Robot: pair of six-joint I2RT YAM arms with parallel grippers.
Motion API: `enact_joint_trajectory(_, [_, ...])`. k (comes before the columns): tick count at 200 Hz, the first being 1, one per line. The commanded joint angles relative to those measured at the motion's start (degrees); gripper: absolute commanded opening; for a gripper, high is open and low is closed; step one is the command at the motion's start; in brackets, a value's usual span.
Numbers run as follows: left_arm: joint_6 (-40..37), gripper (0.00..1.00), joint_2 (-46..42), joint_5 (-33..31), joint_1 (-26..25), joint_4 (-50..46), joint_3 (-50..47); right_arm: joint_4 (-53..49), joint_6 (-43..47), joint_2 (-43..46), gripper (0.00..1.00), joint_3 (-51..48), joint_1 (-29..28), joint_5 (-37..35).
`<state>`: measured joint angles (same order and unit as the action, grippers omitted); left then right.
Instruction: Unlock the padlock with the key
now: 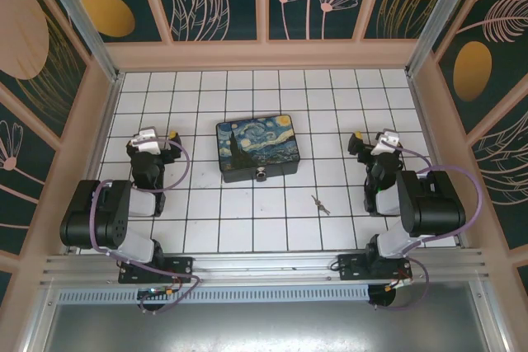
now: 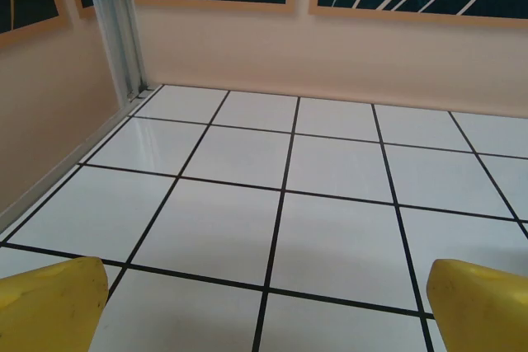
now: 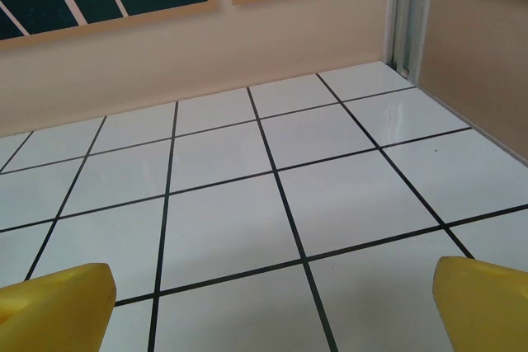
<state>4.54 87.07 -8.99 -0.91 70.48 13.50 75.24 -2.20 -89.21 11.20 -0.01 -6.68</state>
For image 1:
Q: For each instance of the grey sheet metal panel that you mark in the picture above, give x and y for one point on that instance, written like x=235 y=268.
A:
x=264 y=327

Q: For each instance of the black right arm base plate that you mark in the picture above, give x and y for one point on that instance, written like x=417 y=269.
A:
x=350 y=265

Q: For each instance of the aluminium profile rail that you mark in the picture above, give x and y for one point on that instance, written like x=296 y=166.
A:
x=264 y=263

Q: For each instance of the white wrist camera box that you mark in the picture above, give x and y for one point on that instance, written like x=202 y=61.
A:
x=387 y=139
x=146 y=141

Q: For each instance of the aluminium frame post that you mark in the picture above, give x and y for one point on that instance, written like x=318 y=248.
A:
x=437 y=14
x=82 y=22

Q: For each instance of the silver padlock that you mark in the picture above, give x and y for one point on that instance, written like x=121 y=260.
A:
x=260 y=174

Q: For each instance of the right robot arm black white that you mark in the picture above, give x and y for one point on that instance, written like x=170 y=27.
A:
x=433 y=203

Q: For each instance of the black box starry night lid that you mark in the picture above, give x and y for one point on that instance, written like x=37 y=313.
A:
x=255 y=146

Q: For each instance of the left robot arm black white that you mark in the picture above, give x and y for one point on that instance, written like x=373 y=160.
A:
x=103 y=220

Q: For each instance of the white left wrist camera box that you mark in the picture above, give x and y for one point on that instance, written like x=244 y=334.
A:
x=146 y=141

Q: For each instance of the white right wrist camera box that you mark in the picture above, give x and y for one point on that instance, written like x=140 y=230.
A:
x=387 y=139

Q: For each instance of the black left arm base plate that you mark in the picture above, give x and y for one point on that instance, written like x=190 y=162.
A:
x=177 y=267

